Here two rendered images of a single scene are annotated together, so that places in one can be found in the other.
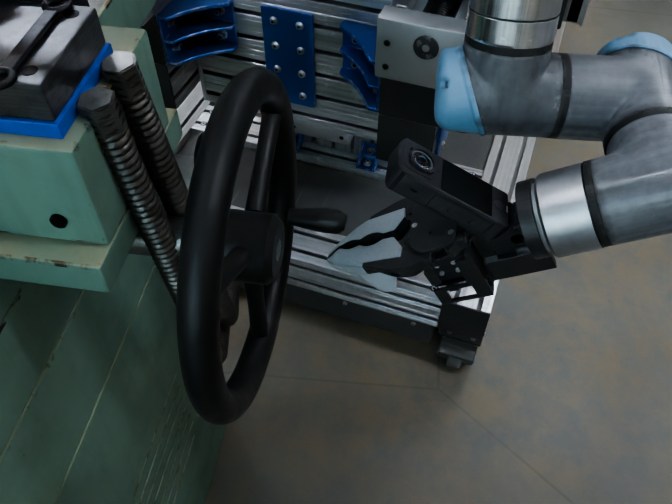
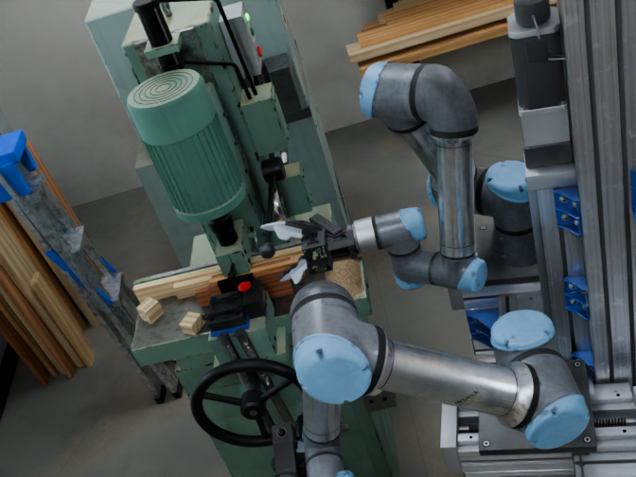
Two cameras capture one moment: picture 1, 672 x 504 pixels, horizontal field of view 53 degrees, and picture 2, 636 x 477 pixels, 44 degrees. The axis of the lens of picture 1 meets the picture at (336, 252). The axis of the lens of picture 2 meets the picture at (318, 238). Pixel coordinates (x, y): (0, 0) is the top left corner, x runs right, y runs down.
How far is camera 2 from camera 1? 1.65 m
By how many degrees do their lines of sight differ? 63
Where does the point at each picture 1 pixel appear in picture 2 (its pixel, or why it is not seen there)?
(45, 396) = (231, 390)
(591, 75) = (313, 464)
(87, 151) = (215, 344)
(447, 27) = (444, 430)
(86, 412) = not seen: hidden behind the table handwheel
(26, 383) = (223, 381)
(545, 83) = (309, 451)
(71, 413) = not seen: hidden behind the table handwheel
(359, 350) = not seen: outside the picture
